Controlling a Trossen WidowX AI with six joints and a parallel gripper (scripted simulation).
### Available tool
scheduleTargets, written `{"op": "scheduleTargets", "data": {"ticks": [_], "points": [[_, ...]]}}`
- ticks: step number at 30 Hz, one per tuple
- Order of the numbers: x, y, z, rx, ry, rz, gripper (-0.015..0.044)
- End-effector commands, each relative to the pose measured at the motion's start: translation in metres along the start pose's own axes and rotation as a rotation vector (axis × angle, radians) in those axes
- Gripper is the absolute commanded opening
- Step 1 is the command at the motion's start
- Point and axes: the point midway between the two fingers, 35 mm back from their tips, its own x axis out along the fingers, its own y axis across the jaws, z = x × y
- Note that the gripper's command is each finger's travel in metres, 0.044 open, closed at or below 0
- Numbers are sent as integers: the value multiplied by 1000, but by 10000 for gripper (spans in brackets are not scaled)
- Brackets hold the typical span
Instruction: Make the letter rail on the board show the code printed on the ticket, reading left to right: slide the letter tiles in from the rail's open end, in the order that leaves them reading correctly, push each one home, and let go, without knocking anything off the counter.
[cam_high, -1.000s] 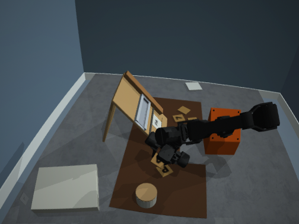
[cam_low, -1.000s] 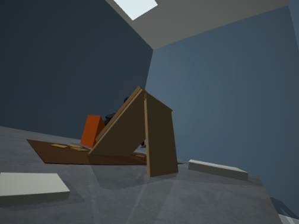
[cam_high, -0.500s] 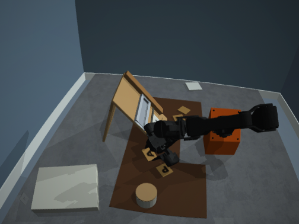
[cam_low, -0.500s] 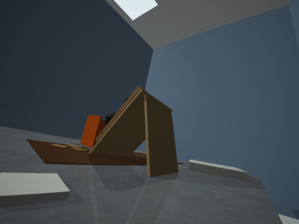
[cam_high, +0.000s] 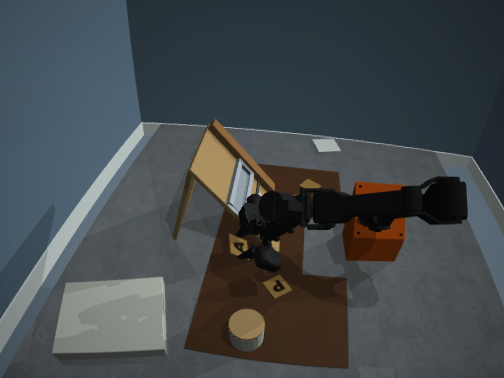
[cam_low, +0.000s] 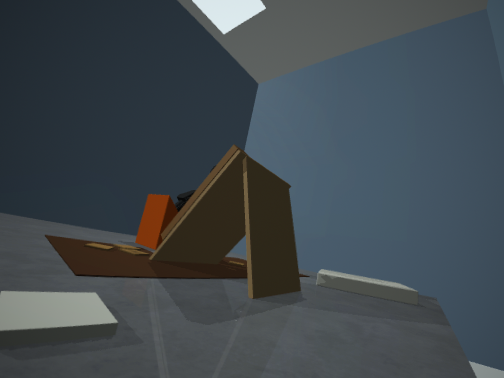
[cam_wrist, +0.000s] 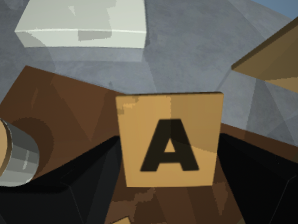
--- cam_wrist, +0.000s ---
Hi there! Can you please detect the grey cylinder with tan lid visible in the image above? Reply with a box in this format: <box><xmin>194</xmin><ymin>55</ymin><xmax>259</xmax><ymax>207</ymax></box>
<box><xmin>0</xmin><ymin>119</ymin><xmax>40</xmax><ymax>186</ymax></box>

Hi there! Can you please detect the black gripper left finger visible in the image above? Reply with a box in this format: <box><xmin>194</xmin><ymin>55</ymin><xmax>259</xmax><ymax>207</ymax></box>
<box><xmin>0</xmin><ymin>136</ymin><xmax>122</xmax><ymax>224</ymax></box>

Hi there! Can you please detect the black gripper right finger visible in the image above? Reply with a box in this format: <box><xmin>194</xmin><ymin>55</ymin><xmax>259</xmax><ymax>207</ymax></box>
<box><xmin>217</xmin><ymin>133</ymin><xmax>298</xmax><ymax>224</ymax></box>

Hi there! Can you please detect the pale grey flat box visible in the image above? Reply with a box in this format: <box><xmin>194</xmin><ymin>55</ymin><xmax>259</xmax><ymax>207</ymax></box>
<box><xmin>15</xmin><ymin>0</ymin><xmax>146</xmax><ymax>48</ymax></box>

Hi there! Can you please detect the tan tile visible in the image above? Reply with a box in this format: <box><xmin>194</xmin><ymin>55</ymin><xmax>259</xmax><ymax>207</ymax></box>
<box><xmin>116</xmin><ymin>91</ymin><xmax>223</xmax><ymax>186</ymax></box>
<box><xmin>112</xmin><ymin>216</ymin><xmax>130</xmax><ymax>224</ymax></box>

